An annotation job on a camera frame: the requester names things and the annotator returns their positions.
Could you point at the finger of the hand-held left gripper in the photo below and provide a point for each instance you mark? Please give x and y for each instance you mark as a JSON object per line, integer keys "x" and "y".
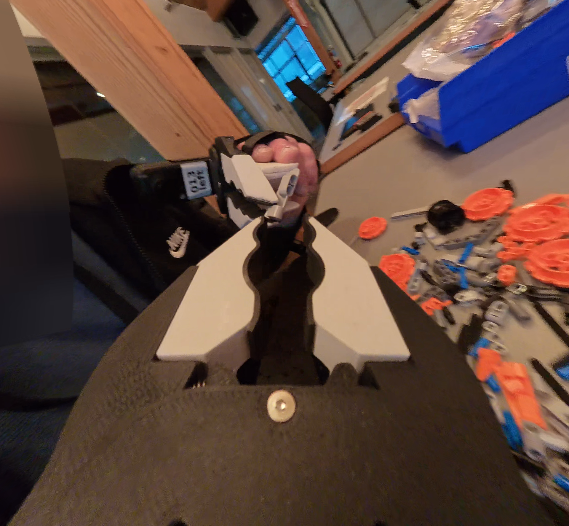
{"x": 253, "y": 208}
{"x": 258, "y": 173}

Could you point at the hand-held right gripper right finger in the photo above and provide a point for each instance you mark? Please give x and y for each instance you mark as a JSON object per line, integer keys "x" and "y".
{"x": 356, "y": 312}

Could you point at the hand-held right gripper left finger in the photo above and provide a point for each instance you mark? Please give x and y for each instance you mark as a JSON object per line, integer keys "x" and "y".
{"x": 209, "y": 312}

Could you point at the grey beam piece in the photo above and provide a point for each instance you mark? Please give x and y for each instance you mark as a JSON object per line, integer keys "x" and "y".
{"x": 286, "y": 192}

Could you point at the pile of plastic building pieces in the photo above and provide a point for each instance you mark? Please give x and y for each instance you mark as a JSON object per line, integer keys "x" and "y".
{"x": 462, "y": 237}

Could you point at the person's left hand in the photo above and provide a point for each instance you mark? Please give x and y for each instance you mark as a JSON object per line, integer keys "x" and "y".
{"x": 308, "y": 179}

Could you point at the black chair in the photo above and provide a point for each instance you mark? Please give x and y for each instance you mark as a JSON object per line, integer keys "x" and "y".
{"x": 307, "y": 99}

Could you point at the blue storage bin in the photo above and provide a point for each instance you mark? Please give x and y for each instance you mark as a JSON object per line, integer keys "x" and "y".
{"x": 507, "y": 90}

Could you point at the clear plastic parts bag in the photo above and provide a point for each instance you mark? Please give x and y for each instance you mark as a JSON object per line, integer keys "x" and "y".
{"x": 480, "y": 10}

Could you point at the wooden post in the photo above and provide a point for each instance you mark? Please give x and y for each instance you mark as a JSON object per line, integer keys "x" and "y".
{"x": 116, "y": 46}

